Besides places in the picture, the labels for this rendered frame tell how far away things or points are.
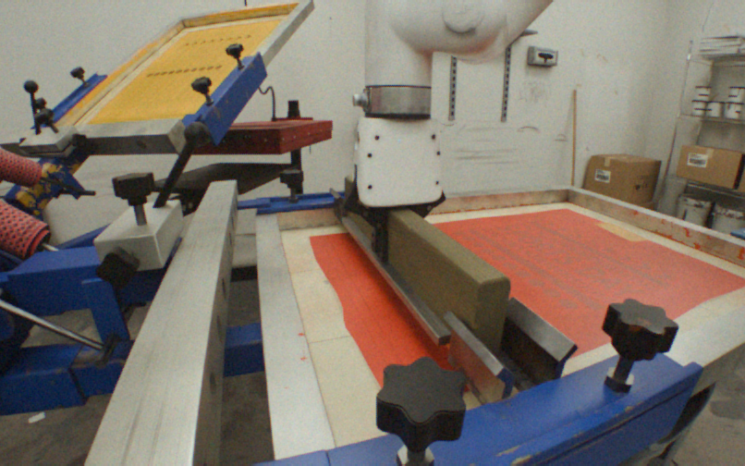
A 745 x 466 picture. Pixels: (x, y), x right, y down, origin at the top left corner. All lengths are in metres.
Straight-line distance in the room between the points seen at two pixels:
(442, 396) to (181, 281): 0.24
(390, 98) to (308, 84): 2.04
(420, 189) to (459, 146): 2.42
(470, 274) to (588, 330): 0.20
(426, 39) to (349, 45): 2.13
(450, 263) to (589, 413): 0.15
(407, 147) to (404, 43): 0.11
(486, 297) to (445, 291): 0.05
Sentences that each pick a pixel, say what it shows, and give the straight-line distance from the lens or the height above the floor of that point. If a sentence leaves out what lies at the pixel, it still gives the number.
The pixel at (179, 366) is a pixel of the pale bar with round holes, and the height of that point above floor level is 1.04.
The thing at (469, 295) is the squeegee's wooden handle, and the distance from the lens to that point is 0.28.
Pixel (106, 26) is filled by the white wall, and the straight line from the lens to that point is 2.57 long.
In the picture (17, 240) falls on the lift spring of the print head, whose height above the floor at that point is 1.05.
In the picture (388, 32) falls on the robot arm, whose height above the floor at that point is 1.25.
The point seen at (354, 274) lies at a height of 0.96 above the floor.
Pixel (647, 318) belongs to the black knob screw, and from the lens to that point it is 0.27.
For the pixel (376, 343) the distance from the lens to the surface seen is 0.37.
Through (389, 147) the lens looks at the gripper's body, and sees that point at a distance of 0.39.
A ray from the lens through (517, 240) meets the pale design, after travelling 0.66.
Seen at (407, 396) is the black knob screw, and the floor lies 1.06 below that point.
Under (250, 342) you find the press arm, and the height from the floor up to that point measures 0.92.
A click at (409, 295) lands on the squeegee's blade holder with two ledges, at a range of 0.37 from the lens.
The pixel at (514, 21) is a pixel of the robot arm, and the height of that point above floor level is 1.28.
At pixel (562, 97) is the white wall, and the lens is 3.46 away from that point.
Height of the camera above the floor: 1.18
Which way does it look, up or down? 20 degrees down
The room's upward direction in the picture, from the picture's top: straight up
